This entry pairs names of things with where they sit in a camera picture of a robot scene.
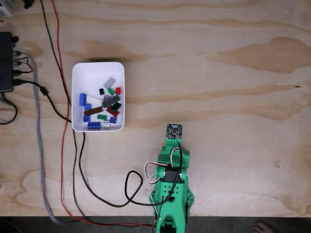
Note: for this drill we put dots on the black usb hub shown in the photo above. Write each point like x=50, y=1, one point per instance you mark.
x=5, y=63

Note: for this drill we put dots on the long brown lego brick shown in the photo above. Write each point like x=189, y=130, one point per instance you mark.
x=93, y=111

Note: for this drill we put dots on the small green lego brick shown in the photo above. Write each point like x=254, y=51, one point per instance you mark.
x=111, y=91

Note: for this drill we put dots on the black camera circuit board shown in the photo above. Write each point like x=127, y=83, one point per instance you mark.
x=174, y=132

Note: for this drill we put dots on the small light grey lego brick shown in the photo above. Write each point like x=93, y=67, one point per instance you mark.
x=106, y=124

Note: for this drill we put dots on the black knob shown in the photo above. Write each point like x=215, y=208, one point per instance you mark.
x=15, y=38

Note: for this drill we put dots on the white plastic bin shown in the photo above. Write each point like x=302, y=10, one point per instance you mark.
x=82, y=77

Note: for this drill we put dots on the long dark grey lego brick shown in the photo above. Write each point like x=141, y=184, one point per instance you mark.
x=111, y=100

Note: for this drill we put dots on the small black lego brick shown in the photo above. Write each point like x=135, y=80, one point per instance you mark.
x=101, y=91

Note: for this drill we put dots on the person's foot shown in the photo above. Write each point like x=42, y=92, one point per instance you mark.
x=261, y=228

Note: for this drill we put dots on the dark green lego brick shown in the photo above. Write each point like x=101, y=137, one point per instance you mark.
x=116, y=106

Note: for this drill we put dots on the small red lego brick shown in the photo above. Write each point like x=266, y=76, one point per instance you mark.
x=118, y=90

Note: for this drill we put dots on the blue hollow lego brick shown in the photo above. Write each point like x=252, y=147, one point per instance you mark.
x=82, y=99

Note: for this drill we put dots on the long white lego brick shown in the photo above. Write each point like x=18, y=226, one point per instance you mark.
x=94, y=99

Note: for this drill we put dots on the black clamp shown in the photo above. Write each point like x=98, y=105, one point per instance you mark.
x=28, y=4

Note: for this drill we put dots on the small blue lego brick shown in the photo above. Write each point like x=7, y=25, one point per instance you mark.
x=88, y=106
x=86, y=119
x=113, y=119

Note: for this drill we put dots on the white device box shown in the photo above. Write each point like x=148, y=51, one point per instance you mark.
x=5, y=8

